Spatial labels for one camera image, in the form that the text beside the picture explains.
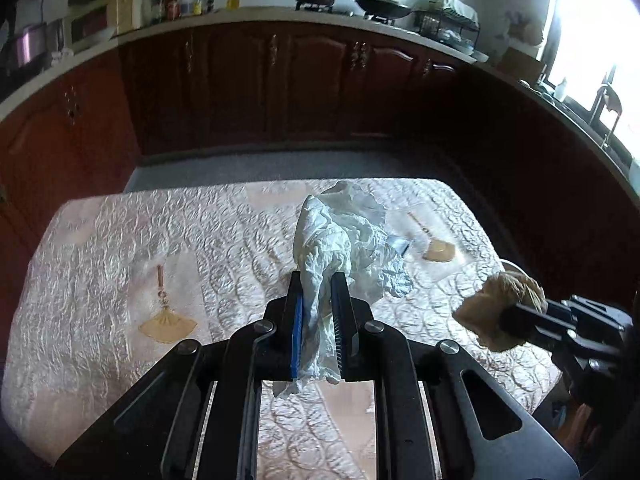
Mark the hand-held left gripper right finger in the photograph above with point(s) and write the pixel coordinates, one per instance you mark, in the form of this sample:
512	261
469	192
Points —
339	325

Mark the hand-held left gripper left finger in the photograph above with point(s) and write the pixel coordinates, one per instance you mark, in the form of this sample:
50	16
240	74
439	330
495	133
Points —
298	330

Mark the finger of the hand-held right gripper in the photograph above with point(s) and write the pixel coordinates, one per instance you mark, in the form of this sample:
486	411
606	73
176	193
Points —
525	327

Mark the beige paper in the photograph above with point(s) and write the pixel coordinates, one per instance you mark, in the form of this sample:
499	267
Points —
482	317

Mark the white plastic bag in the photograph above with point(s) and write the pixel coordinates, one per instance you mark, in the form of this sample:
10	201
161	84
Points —
340	240

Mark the small silver foil scrap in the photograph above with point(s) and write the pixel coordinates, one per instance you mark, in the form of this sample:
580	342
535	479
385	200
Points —
400	245

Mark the quilted satin tablecloth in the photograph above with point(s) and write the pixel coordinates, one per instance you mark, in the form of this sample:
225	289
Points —
125	260

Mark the red wooden kitchen cabinets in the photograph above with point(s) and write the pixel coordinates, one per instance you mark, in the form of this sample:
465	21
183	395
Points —
300	85

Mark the brown cardboard box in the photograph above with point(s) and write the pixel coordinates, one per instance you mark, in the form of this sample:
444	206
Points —
521	64

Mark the bright window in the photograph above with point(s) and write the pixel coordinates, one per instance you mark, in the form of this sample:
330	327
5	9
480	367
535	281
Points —
595	20

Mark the white kitchen countertop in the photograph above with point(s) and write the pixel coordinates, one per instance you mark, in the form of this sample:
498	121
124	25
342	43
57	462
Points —
280	14

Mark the black wok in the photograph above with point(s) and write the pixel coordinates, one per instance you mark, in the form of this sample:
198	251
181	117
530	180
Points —
381	6

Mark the clear glass bottle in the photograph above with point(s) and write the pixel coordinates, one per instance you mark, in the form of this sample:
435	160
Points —
186	2

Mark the dark sauce bottle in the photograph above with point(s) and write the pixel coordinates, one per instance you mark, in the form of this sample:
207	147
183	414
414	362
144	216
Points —
158	4

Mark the beige carton box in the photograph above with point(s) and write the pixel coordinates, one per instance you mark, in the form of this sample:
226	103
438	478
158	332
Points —
131	7

